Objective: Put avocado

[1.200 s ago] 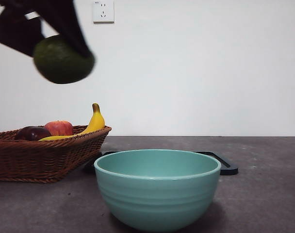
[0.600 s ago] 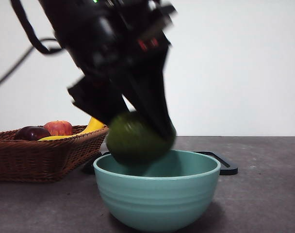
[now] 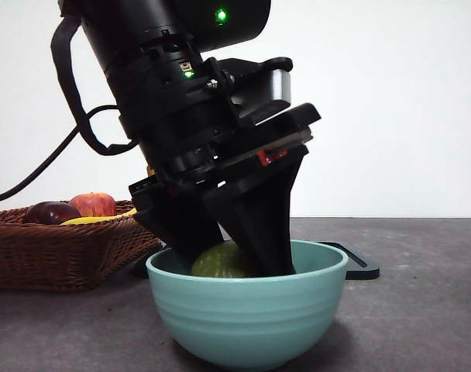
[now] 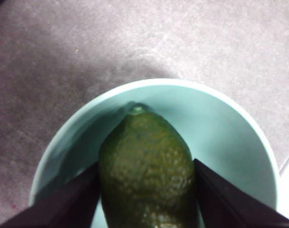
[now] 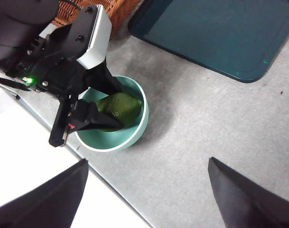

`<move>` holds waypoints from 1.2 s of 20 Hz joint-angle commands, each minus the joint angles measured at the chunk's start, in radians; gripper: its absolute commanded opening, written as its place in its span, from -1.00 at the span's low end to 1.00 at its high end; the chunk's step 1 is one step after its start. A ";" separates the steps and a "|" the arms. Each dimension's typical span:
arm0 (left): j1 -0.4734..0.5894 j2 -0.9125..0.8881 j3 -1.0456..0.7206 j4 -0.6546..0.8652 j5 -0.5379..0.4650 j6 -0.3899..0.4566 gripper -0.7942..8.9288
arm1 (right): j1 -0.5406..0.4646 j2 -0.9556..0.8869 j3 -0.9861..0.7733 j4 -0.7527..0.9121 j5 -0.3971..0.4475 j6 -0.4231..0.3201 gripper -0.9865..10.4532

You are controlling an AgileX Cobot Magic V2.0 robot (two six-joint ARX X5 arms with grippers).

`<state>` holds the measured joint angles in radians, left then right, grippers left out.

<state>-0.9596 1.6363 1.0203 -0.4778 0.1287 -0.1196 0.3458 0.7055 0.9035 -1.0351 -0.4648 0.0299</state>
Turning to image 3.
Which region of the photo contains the green avocado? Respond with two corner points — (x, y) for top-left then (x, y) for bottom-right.
(191, 242), (252, 279)

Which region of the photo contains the teal ceramic bowl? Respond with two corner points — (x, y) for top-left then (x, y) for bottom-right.
(145, 239), (349, 372)

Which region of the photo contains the yellow banana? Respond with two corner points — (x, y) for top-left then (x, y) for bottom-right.
(60, 208), (138, 226)

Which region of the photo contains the dark rectangular tray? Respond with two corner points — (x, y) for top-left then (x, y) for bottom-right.
(130, 240), (380, 281)

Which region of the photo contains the dark red apple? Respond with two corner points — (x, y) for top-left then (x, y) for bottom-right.
(22, 201), (82, 225)

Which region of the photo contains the brown wicker basket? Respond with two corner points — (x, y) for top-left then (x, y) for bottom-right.
(0, 200), (163, 292)

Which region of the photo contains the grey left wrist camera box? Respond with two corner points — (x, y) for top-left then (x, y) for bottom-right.
(219, 57), (293, 117)

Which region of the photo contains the thick black braided cable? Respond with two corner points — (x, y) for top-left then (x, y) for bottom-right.
(50, 13), (138, 157)

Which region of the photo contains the thin black cable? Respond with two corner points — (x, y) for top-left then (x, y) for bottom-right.
(0, 105), (121, 205)

